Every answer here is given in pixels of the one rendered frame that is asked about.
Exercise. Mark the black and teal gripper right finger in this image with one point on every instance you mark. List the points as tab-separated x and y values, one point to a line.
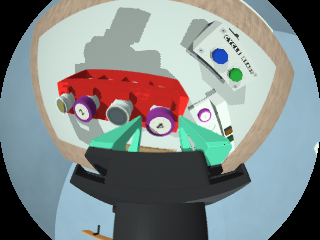
214	146

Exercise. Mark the pale grey flat mat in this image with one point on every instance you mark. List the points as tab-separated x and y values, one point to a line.
145	36

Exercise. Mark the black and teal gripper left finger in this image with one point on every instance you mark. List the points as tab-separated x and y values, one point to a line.
117	138

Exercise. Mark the purple screw cap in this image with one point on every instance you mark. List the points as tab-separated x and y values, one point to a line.
160	122
84	108
204	115

